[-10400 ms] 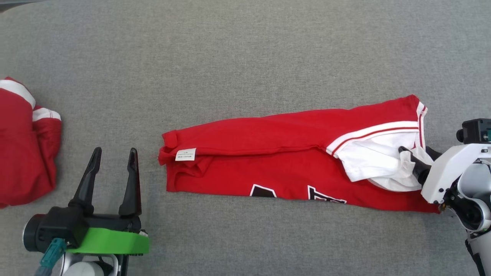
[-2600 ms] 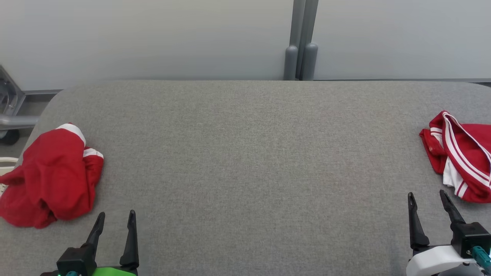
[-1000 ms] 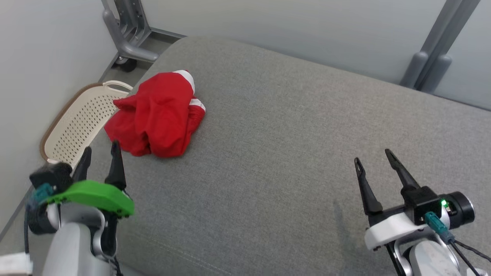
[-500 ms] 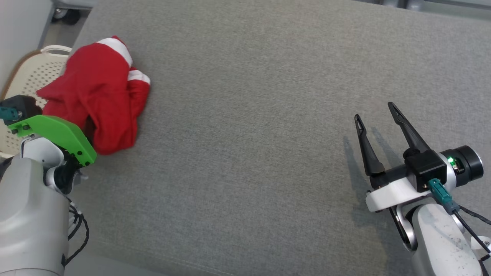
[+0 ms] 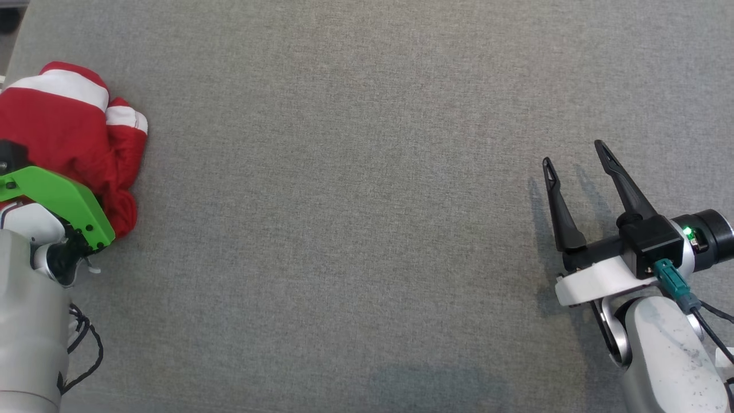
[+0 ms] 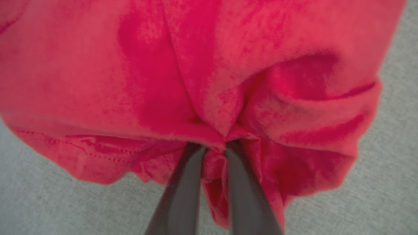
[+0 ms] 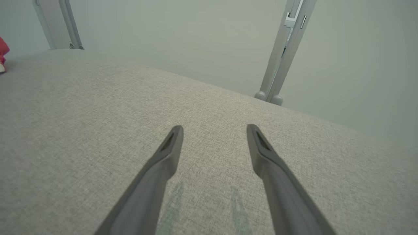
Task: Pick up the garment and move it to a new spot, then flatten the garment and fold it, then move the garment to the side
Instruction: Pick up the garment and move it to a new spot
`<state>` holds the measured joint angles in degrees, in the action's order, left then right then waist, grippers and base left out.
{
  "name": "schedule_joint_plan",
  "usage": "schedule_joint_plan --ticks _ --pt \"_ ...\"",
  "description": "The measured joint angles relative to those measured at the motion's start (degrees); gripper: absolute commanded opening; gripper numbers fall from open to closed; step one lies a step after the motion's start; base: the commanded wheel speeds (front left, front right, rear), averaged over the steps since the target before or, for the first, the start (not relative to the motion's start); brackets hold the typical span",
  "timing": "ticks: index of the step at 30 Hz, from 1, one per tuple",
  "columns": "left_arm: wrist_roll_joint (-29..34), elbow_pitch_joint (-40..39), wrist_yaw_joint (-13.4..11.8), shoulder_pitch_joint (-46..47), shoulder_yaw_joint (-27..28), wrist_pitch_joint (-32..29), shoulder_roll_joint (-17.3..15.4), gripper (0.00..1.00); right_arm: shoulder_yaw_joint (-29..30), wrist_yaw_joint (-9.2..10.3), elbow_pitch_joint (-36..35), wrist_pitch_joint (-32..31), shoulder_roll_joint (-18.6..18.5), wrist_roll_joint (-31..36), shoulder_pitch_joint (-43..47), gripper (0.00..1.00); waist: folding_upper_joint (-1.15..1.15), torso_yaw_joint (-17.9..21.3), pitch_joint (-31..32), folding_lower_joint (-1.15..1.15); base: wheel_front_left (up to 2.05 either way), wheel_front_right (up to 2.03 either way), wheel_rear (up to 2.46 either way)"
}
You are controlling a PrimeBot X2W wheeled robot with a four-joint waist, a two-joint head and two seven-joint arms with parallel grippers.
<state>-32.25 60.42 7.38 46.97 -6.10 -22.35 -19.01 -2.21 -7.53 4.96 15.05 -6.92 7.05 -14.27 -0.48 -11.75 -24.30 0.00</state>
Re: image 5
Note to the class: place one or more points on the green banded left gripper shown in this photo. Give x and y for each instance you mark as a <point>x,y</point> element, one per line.
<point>57,198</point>

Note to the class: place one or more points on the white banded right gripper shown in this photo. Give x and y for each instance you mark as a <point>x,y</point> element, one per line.
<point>596,278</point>

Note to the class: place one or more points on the red and white garment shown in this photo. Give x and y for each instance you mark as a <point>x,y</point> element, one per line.
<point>51,132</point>

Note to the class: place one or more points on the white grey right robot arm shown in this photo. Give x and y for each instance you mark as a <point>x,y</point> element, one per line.
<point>665,355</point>

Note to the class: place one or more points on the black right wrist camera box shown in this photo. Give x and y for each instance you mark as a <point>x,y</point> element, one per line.
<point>651,244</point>

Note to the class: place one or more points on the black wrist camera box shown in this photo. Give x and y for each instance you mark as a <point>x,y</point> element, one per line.
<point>651,244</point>
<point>11,155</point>

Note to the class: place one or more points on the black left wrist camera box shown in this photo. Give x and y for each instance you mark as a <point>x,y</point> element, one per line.
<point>11,155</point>

